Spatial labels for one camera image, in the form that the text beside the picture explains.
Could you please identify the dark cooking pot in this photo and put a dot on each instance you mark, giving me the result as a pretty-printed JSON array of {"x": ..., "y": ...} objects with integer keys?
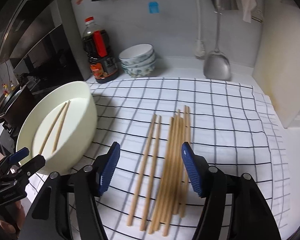
[{"x": 18, "y": 107}]

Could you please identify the large white round basin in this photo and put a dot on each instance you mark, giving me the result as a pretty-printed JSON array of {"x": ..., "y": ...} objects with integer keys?
[{"x": 77, "y": 133}]

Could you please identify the wooden chopstick five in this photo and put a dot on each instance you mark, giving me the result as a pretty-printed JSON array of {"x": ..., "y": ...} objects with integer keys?
[{"x": 160, "y": 199}]

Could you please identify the dark soy sauce bottle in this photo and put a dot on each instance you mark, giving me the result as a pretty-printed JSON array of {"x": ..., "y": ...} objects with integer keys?
[{"x": 96, "y": 44}]

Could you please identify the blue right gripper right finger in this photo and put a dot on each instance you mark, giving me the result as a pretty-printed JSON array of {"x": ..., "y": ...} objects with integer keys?
[{"x": 196, "y": 168}]

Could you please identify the middle floral ceramic bowl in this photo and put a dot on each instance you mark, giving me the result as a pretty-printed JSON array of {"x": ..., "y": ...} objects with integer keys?
[{"x": 149, "y": 60}]

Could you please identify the top floral ceramic bowl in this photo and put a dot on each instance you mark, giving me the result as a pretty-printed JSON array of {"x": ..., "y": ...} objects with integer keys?
[{"x": 136, "y": 54}]

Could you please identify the white cutting board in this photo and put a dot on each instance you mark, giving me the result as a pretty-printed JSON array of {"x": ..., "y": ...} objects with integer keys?
[{"x": 277, "y": 67}]

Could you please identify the wooden chopstick nine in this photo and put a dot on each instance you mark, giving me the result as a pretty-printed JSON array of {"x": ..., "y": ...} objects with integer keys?
[{"x": 177, "y": 210}]

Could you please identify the wooden chopstick three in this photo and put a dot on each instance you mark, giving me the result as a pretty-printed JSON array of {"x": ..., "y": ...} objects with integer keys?
[{"x": 141, "y": 172}]

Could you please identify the bottom floral ceramic bowl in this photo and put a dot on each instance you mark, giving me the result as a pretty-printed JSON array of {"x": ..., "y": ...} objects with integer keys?
[{"x": 139, "y": 71}]

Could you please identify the wooden chopstick eight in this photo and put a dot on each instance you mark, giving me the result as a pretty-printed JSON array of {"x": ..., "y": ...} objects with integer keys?
[{"x": 175, "y": 187}]

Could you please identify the wooden chopstick one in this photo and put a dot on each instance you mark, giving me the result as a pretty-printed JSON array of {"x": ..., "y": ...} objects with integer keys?
[{"x": 51, "y": 128}]

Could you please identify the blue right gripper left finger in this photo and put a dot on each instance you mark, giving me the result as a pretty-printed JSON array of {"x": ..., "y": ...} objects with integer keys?
[{"x": 105, "y": 166}]

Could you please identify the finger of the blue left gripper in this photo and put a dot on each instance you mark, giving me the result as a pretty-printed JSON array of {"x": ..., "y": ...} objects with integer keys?
[
  {"x": 19, "y": 155},
  {"x": 31, "y": 167}
]

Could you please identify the blue wall hook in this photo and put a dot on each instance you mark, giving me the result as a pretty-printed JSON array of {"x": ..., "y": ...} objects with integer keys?
[{"x": 153, "y": 7}]

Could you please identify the wooden chopstick seven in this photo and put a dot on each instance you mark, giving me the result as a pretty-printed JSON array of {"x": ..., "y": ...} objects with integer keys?
[{"x": 172, "y": 176}]

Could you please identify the person left hand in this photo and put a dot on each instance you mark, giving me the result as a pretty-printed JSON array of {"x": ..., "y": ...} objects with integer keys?
[{"x": 12, "y": 218}]

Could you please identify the steel spatula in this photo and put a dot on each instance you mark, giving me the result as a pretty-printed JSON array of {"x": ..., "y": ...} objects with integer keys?
[{"x": 216, "y": 64}]

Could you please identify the wooden chopstick two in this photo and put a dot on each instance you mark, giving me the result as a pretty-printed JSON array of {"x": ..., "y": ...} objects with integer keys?
[{"x": 60, "y": 127}]

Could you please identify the wooden chopstick six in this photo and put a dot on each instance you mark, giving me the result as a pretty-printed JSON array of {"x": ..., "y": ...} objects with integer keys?
[{"x": 163, "y": 214}]

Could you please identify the wooden chopstick ten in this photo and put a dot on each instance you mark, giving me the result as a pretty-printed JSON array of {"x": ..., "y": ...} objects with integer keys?
[{"x": 185, "y": 186}]

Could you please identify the black range hood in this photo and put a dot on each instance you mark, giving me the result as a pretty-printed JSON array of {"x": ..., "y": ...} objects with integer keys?
[{"x": 40, "y": 38}]

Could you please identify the wooden chopstick four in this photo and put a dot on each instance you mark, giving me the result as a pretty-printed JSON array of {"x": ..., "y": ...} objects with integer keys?
[{"x": 151, "y": 177}]

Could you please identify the floral ceramic bowl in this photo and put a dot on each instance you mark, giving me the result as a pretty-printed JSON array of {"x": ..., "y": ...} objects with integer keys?
[
  {"x": 136, "y": 54},
  {"x": 139, "y": 71},
  {"x": 149, "y": 60}
]

